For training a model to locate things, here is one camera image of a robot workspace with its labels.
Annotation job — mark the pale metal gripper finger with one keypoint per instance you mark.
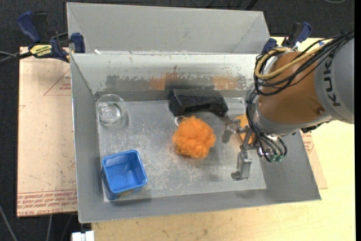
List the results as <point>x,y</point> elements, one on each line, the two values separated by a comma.
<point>244,166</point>
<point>227,132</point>

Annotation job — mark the brown cardboard board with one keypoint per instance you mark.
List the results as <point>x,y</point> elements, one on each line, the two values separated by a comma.
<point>45,135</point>

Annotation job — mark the orange fluffy bath pouf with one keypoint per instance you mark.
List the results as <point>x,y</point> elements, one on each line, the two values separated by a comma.
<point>194,136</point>

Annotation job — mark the grey metal bin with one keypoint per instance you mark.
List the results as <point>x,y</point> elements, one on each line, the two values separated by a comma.
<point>169,149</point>

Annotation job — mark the black foam block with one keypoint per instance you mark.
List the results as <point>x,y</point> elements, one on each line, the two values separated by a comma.
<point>194,103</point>

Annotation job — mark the clear glass bowl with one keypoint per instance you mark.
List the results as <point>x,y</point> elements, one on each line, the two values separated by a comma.
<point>110,110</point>

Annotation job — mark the blue plastic box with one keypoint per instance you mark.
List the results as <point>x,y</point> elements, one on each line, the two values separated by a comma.
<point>124,175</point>

